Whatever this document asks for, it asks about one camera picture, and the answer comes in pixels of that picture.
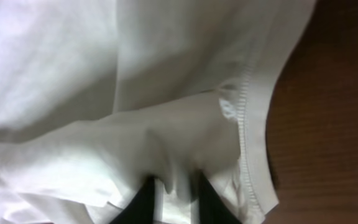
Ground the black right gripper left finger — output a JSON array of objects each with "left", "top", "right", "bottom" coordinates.
[{"left": 109, "top": 177, "right": 155, "bottom": 224}]

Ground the white t-shirt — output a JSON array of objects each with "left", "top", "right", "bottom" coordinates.
[{"left": 0, "top": 0, "right": 316, "bottom": 223}]

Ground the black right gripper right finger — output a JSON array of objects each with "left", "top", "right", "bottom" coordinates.
[{"left": 198, "top": 173, "right": 241, "bottom": 224}]

